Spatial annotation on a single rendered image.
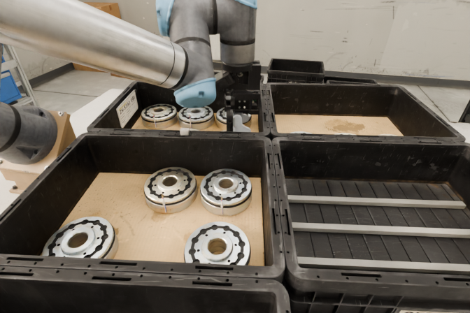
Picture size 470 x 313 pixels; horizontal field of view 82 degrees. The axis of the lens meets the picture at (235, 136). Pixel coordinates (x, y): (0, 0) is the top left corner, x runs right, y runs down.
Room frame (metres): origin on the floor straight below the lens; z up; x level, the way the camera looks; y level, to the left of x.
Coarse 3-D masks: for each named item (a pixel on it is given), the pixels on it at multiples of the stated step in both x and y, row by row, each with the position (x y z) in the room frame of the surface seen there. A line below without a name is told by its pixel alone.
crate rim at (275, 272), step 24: (72, 144) 0.44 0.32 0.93; (264, 144) 0.44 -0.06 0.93; (48, 168) 0.36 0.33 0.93; (24, 192) 0.30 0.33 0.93; (0, 216) 0.26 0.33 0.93; (0, 264) 0.19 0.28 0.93; (24, 264) 0.19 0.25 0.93; (48, 264) 0.19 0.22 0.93; (72, 264) 0.19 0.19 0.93; (96, 264) 0.19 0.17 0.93; (120, 264) 0.19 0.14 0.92; (144, 264) 0.19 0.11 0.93; (168, 264) 0.19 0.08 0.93; (192, 264) 0.19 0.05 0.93; (216, 264) 0.19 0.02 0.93
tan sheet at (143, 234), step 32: (96, 192) 0.41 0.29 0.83; (128, 192) 0.41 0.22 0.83; (256, 192) 0.41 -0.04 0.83; (64, 224) 0.32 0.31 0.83; (128, 224) 0.32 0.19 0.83; (160, 224) 0.32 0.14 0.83; (192, 224) 0.32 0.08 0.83; (256, 224) 0.32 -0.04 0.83; (128, 256) 0.26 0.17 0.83; (160, 256) 0.26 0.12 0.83; (256, 256) 0.26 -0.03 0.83
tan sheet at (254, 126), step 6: (216, 114) 0.75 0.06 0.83; (138, 120) 0.71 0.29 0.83; (252, 120) 0.71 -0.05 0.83; (132, 126) 0.67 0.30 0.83; (138, 126) 0.67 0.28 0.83; (144, 126) 0.67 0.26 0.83; (174, 126) 0.67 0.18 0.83; (180, 126) 0.67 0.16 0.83; (210, 126) 0.67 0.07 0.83; (216, 126) 0.67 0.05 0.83; (252, 126) 0.67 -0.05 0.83; (258, 126) 0.67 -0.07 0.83
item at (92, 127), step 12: (132, 84) 0.75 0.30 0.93; (120, 96) 0.66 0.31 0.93; (264, 96) 0.66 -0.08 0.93; (108, 108) 0.59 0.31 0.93; (264, 108) 0.59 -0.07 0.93; (96, 120) 0.53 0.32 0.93; (264, 120) 0.56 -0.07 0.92; (120, 132) 0.48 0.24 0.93; (132, 132) 0.48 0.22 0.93; (144, 132) 0.48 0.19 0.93; (156, 132) 0.48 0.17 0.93; (168, 132) 0.48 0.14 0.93; (192, 132) 0.48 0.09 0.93; (204, 132) 0.48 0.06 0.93; (216, 132) 0.48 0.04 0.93; (228, 132) 0.48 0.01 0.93; (240, 132) 0.48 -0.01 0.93; (252, 132) 0.48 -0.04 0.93; (264, 132) 0.48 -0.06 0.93
